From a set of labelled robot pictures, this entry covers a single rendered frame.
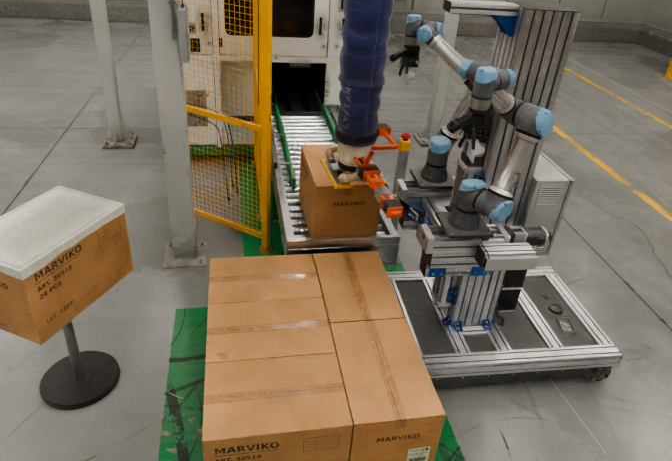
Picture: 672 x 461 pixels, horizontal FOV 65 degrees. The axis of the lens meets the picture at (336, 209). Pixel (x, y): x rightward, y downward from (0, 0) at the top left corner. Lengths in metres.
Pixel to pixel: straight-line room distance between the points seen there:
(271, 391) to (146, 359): 1.15
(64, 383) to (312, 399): 1.49
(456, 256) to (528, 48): 1.03
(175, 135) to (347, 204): 1.22
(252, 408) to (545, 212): 1.74
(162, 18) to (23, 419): 2.27
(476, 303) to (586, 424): 0.85
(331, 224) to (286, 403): 1.22
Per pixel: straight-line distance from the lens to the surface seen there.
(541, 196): 2.89
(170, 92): 3.49
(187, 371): 3.25
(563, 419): 3.36
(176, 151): 3.63
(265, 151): 3.68
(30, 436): 3.19
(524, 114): 2.47
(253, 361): 2.51
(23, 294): 2.52
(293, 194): 3.76
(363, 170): 2.63
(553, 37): 2.62
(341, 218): 3.16
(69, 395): 3.26
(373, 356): 2.57
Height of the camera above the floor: 2.37
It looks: 30 degrees down
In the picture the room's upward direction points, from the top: 5 degrees clockwise
